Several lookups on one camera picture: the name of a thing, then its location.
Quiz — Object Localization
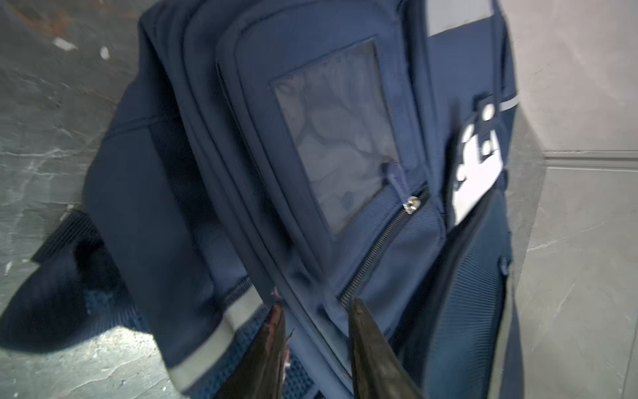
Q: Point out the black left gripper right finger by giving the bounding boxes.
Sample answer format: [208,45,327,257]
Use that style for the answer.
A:
[349,299,423,398]

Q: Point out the aluminium frame rails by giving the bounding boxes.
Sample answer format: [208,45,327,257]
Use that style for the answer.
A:
[543,151,637,173]

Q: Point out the navy blue student backpack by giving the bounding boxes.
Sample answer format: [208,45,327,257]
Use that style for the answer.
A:
[1,1,524,398]

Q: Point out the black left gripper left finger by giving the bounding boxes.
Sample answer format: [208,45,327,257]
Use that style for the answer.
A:
[216,303,289,398]

